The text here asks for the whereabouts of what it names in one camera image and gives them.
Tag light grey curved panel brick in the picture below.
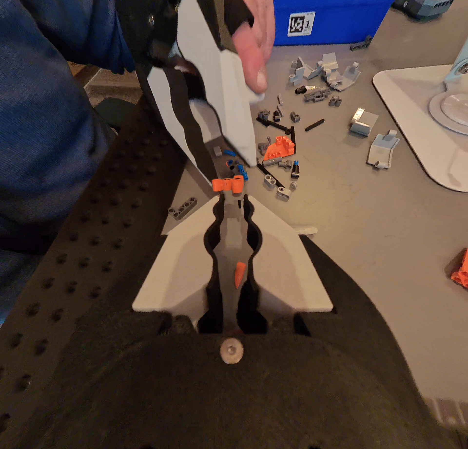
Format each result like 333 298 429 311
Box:
367 129 400 170

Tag grey angled beam brick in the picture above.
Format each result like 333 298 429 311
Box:
168 197 198 220

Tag person's left hand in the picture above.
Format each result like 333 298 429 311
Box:
223 0 277 95

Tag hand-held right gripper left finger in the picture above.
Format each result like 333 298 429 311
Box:
132 195 224 314

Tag person's left forearm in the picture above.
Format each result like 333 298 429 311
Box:
0 0 136 322

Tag orange white brick cluster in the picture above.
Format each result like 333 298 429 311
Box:
212 176 245 210

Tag grey orange brick cluster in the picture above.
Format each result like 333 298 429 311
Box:
258 136 296 166

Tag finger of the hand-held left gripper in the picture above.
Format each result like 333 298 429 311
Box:
146 66 219 184
176 0 266 168

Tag scattered small grey connector bricks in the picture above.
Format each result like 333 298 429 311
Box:
256 87 343 124

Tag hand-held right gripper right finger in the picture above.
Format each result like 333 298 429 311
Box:
243 195 334 312

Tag blue plastic bin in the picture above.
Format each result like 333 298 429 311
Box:
269 0 404 47

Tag black long beam brick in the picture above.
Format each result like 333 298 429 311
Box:
257 163 286 188
256 117 297 154

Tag light grey angular panel brick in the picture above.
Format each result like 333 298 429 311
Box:
349 108 379 137

